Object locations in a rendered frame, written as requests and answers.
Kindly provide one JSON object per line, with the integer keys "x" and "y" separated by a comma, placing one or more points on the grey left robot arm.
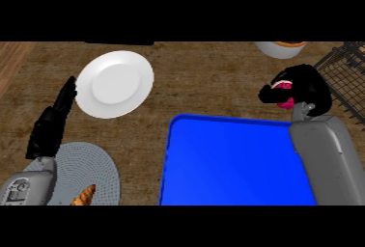
{"x": 29, "y": 186}

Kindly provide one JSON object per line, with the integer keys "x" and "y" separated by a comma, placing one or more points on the white bowl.
{"x": 281, "y": 49}

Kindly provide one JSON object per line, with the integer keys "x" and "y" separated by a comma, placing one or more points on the white plate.
{"x": 114, "y": 84}

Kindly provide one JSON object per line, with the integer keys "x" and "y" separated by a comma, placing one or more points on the pink cupcake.
{"x": 286, "y": 95}

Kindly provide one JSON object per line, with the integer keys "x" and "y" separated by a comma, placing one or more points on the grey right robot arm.
{"x": 329, "y": 160}

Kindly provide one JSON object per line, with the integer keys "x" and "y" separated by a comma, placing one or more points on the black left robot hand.
{"x": 49, "y": 125}

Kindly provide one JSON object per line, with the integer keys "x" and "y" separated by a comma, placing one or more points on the blue tray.
{"x": 233, "y": 160}

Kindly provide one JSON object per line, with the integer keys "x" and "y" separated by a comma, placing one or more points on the orange croissant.
{"x": 85, "y": 196}

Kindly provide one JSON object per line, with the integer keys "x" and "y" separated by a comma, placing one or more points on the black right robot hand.
{"x": 314, "y": 85}

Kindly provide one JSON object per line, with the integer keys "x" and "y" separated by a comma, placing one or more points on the grey round placemat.
{"x": 86, "y": 170}

